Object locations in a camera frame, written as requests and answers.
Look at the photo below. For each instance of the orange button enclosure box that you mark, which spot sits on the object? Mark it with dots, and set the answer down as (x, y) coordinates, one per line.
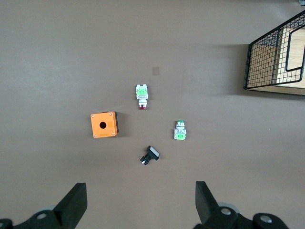
(104, 131)

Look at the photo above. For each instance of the red push button switch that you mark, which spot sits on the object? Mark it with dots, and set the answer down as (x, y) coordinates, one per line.
(142, 93)

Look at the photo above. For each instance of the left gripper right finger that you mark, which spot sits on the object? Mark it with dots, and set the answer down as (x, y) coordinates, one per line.
(209, 212)

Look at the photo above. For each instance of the black switch with white face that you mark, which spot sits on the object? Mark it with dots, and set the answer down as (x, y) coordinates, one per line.
(152, 153)

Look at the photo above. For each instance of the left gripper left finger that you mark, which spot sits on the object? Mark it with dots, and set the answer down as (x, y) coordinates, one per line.
(69, 210)

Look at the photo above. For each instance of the green push button switch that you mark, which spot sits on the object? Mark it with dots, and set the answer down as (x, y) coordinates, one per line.
(180, 133)

